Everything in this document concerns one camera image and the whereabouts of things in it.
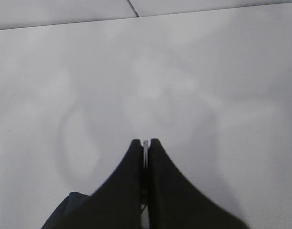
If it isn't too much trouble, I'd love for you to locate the silver zipper pull ring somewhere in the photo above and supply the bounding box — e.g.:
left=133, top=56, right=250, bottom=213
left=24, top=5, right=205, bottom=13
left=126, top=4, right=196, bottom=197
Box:
left=142, top=140, right=150, bottom=215

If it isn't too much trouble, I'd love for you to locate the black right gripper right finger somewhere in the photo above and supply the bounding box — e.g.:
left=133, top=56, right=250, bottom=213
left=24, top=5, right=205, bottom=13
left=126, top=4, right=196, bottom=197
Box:
left=147, top=139, right=248, bottom=229

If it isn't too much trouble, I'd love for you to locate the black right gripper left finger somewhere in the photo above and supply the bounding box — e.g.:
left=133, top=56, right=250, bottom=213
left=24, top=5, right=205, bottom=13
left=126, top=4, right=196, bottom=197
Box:
left=57, top=138, right=145, bottom=229

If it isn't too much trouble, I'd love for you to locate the navy blue lunch bag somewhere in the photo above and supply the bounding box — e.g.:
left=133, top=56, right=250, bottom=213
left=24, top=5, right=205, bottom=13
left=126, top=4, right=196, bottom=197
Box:
left=41, top=192, right=89, bottom=229

